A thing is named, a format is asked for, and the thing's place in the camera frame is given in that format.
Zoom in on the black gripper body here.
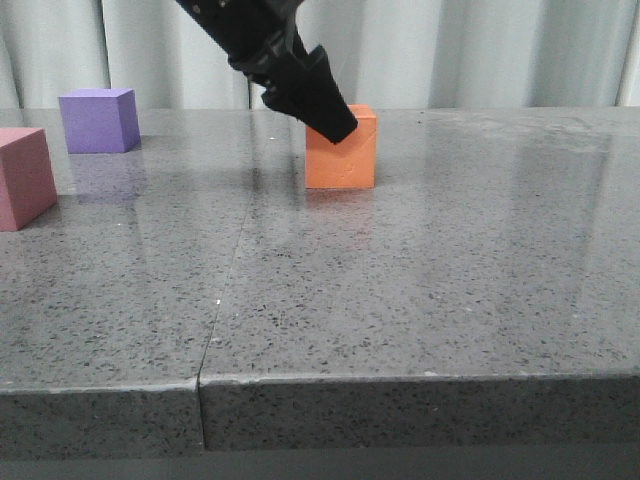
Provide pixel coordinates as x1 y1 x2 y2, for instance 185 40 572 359
178 0 309 73

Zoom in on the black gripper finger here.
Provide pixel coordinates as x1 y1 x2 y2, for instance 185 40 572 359
262 46 358 144

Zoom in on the orange foam cube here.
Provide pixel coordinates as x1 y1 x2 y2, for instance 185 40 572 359
305 104 378 189

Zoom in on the grey curtain backdrop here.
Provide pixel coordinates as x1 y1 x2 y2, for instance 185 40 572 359
1 1 639 109

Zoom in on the purple foam cube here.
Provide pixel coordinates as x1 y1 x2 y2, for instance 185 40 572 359
58 88 141 154

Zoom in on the pink foam cube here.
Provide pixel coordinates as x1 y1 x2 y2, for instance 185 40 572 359
1 127 57 232

